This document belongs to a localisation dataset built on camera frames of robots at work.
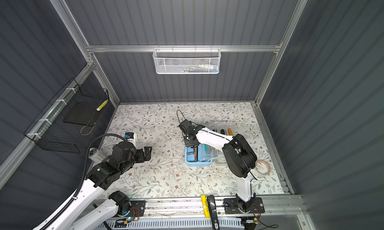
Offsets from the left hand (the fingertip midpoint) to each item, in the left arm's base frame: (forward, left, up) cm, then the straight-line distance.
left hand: (144, 148), depth 76 cm
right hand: (+10, -25, -13) cm, 30 cm away
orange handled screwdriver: (+11, -48, -6) cm, 50 cm away
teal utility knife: (+2, -34, -9) cm, 35 cm away
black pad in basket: (+16, +31, +11) cm, 37 cm away
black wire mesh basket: (+10, +36, +11) cm, 39 cm away
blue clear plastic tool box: (0, -31, -10) cm, 33 cm away
